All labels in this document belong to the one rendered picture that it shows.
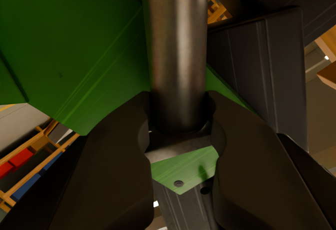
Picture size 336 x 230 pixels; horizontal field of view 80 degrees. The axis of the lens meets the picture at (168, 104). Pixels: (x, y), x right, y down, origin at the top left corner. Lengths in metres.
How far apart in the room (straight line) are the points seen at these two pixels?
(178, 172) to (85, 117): 0.10
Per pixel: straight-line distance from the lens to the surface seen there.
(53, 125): 0.38
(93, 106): 0.16
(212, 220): 0.23
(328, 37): 1.00
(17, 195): 5.34
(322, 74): 0.75
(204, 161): 0.19
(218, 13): 3.10
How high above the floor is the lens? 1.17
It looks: 8 degrees up
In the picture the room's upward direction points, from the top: 136 degrees clockwise
